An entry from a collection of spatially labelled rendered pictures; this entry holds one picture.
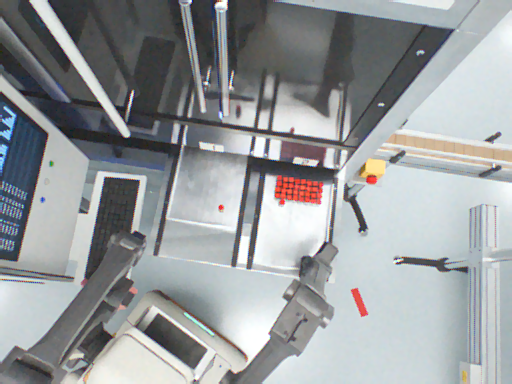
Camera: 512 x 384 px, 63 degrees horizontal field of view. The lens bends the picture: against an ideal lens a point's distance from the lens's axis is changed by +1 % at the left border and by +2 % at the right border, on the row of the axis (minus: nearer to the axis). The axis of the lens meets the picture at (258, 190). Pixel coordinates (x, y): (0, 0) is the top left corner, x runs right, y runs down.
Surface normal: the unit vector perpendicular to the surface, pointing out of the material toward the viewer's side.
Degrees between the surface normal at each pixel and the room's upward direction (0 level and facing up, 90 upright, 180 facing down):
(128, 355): 42
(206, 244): 0
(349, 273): 0
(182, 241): 0
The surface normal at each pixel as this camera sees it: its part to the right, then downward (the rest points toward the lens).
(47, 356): 0.44, -0.69
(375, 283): 0.05, -0.25
